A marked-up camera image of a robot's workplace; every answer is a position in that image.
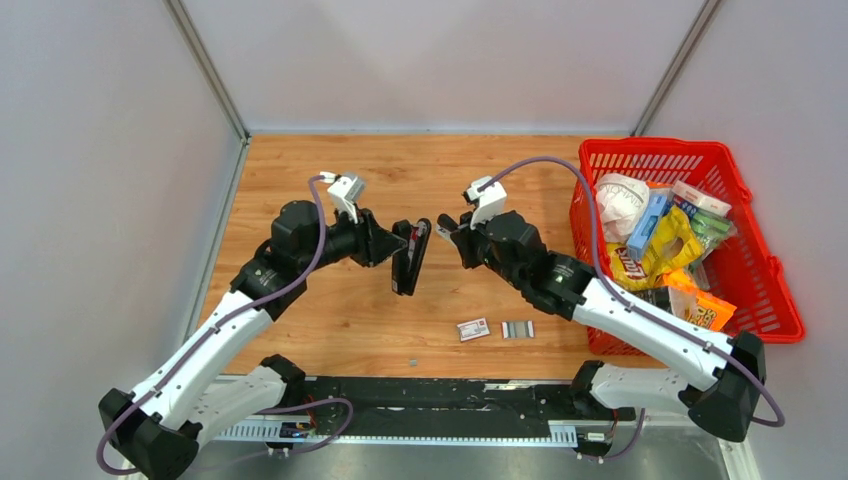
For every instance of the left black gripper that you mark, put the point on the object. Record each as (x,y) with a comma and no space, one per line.
(373,244)

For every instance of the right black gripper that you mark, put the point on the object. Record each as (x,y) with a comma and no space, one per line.
(464,239)

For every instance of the black stapler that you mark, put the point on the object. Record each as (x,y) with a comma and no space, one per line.
(407,262)

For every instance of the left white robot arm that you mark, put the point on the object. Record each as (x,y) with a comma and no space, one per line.
(161,424)

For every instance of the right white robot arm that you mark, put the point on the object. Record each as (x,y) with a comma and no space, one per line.
(715,379)

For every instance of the red white staple box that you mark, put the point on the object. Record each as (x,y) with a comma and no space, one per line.
(473,329)

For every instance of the white crumpled bag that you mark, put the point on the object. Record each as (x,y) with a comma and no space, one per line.
(621,201)

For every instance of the blue box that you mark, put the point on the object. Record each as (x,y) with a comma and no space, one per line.
(639,240)

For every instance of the yellow chips bag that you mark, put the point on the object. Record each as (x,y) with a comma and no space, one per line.
(673,246)

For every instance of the white red package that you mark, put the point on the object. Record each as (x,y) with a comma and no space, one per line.
(692,200)

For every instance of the green snack pack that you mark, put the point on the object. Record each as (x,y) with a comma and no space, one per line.
(711,231)

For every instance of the orange snack pack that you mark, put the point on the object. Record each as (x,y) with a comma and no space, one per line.
(699,307)

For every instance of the red plastic basket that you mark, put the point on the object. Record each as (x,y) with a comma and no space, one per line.
(742,271)

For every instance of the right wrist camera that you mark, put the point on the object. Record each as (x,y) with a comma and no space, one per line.
(488,198)

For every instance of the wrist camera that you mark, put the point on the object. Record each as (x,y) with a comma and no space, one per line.
(488,198)
(344,191)

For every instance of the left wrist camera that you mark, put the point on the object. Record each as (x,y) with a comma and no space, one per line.
(344,191)

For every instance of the slotted cable duct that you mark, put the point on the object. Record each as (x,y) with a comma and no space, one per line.
(554,434)

